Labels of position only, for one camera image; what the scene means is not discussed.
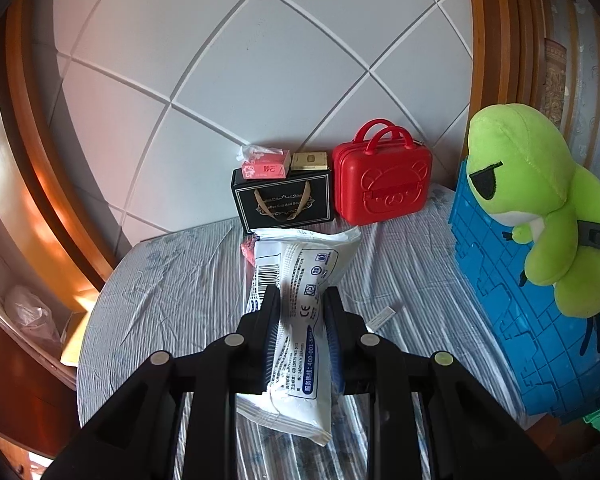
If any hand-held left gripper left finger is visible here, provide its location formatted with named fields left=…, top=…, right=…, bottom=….
left=42, top=285, right=283, bottom=480

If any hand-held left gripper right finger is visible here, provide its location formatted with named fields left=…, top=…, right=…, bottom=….
left=321, top=286, right=563, bottom=480

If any white mask packet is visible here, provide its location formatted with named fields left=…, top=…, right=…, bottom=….
left=235, top=226, right=362, bottom=448

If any light green frog plush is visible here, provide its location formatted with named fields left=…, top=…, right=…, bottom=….
left=467, top=103, right=600, bottom=356

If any blue plastic crate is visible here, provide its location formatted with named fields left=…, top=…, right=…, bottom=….
left=448, top=160, right=600, bottom=428

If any small white tube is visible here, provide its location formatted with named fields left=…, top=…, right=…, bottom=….
left=367, top=305, right=404, bottom=333

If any striped bed sheet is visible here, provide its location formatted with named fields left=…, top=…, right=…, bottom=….
left=77, top=185, right=546, bottom=480

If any black gift bag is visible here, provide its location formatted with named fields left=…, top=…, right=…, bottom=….
left=231, top=166, right=336, bottom=234

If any red mini suitcase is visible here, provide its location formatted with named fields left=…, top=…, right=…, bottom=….
left=332, top=118, right=433, bottom=226

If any small gold box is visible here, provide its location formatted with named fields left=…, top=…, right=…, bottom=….
left=290, top=151, right=329, bottom=172

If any clear plastic bag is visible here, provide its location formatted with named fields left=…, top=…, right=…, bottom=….
left=5, top=285, right=63, bottom=356

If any white quilted headboard panel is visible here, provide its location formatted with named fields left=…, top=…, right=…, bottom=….
left=40, top=0, right=481, bottom=251

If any wooden nightstand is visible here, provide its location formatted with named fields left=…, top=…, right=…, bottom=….
left=0, top=295, right=96, bottom=461

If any wooden headboard frame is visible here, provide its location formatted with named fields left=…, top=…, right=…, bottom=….
left=0, top=0, right=551, bottom=306

